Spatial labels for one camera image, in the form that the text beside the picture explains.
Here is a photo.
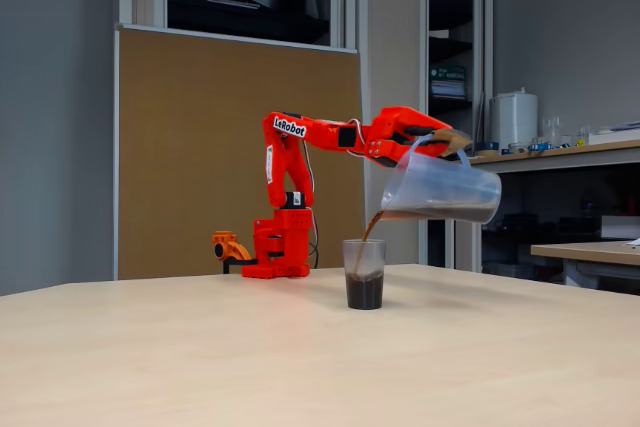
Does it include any clear plastic cup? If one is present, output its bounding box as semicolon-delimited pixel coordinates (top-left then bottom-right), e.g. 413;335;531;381
342;238;387;311

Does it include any white flat box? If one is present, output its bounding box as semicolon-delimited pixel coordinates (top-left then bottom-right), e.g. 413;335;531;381
587;121;640;147

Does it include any tall grey cabinet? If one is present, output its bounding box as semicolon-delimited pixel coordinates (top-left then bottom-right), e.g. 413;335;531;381
355;0;495;272

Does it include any white cylindrical canister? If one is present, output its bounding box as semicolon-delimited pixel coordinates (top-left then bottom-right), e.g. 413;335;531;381
488;87;540;153

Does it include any brown cork pin board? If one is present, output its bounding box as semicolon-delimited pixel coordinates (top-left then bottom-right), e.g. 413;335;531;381
113;22;367;282

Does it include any white storage box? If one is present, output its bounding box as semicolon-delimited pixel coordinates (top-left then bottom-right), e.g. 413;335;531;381
601;215;640;240

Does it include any translucent pitcher with cardboard handle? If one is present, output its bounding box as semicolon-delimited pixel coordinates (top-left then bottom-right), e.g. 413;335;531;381
379;127;503;226

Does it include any grey workbench wooden top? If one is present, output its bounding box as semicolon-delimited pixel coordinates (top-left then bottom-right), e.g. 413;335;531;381
441;139;640;273

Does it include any stack of white papers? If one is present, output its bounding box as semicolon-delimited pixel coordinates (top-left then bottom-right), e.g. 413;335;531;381
430;79;469;100

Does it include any clear drinking glass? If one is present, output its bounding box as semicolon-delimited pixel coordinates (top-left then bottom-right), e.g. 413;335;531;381
542;115;563;146

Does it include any small wooden top table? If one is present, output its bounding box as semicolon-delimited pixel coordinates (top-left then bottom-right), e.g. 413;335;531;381
530;239;640;294

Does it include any orange table clamp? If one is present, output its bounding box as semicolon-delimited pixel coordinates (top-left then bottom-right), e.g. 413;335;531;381
211;230;259;275

